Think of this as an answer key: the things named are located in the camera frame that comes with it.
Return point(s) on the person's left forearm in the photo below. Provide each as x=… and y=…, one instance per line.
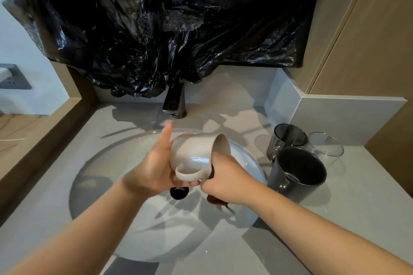
x=80, y=229

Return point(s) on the dark grey mug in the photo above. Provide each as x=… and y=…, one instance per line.
x=296, y=171

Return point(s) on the dark metal faucet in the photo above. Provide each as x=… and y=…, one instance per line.
x=174, y=99

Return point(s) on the white ceramic mug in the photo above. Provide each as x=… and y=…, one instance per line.
x=193, y=155

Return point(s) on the smoky grey glass tumbler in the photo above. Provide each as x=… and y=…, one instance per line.
x=287, y=137

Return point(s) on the grey wall socket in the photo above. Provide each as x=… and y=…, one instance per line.
x=19, y=78

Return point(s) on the wooden side ledge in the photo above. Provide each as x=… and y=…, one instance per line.
x=45, y=142

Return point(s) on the person's right forearm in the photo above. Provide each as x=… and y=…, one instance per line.
x=322, y=236

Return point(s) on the clear glass tumbler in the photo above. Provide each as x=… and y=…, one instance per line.
x=327, y=147

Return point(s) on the person's right hand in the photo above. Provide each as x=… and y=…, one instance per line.
x=229, y=183

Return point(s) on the wooden cabinet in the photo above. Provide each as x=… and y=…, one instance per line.
x=371, y=42

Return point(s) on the person's left hand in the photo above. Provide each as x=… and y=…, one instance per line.
x=151, y=171

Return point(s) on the dark sink drain plug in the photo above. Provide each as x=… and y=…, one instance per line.
x=179, y=193

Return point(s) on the black plastic garbage bag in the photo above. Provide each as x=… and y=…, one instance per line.
x=167, y=23

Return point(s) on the white sink basin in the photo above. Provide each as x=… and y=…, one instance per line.
x=180, y=233

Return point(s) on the person's left thumb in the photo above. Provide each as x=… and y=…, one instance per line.
x=165, y=137

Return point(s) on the dark brown sponge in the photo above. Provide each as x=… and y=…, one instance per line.
x=218, y=201

